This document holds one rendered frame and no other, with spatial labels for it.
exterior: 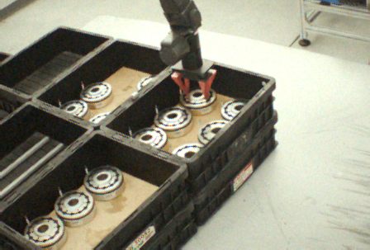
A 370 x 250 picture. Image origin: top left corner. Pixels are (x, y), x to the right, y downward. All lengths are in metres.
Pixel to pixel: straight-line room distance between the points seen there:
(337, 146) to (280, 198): 0.27
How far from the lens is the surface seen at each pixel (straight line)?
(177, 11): 1.53
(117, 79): 1.91
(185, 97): 1.70
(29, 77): 2.09
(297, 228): 1.49
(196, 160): 1.37
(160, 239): 1.37
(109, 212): 1.43
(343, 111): 1.88
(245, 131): 1.54
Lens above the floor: 1.79
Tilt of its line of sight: 34 degrees down
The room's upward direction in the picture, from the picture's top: 9 degrees counter-clockwise
